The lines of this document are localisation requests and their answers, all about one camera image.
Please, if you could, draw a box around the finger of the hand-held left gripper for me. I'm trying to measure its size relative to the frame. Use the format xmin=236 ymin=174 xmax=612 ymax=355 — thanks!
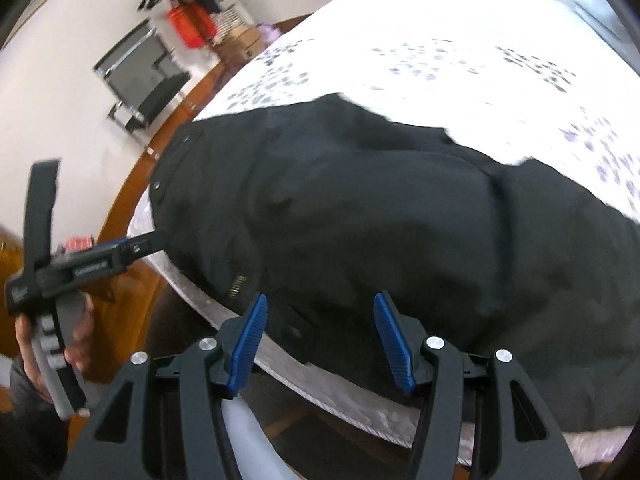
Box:
xmin=116 ymin=230 xmax=169 ymax=262

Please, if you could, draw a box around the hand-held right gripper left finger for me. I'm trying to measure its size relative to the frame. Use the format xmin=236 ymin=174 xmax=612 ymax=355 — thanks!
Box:
xmin=60 ymin=292 xmax=271 ymax=480

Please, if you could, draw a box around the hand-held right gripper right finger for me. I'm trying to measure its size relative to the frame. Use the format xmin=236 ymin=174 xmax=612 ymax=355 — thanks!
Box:
xmin=372 ymin=290 xmax=583 ymax=480

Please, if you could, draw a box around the black jacket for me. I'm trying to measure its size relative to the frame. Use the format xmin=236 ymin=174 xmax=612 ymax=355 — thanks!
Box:
xmin=148 ymin=94 xmax=640 ymax=434

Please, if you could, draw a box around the person's left forearm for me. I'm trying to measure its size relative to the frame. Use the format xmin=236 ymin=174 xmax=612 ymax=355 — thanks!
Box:
xmin=0 ymin=355 xmax=72 ymax=480

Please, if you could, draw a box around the person's left hand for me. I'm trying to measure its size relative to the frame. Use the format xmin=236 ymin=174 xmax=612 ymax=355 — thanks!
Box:
xmin=14 ymin=296 xmax=97 ymax=405

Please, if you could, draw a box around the white plastic object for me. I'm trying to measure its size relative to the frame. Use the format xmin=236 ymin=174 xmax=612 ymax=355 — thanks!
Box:
xmin=222 ymin=394 xmax=291 ymax=480

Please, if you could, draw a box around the cardboard box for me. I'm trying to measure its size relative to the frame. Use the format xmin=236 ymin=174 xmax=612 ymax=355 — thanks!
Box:
xmin=218 ymin=25 xmax=264 ymax=61

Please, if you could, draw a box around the red plastic basket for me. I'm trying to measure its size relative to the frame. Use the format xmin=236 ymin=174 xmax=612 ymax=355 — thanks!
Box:
xmin=166 ymin=4 xmax=217 ymax=50

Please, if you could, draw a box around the white floral bed quilt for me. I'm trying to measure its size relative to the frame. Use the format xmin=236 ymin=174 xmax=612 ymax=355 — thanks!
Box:
xmin=127 ymin=0 xmax=640 ymax=467

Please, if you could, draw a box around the wooden bed frame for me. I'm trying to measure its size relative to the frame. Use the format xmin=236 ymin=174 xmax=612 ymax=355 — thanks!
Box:
xmin=70 ymin=19 xmax=311 ymax=441

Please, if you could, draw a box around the black metal-frame chair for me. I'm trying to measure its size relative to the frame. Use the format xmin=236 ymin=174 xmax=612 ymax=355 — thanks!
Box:
xmin=93 ymin=17 xmax=193 ymax=135

